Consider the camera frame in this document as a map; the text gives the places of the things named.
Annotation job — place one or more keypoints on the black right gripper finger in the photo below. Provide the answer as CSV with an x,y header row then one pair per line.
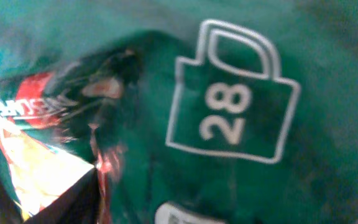
x,y
42,185

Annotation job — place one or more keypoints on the green Nescafe coffee bag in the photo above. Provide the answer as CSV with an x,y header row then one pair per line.
x,y
192,111

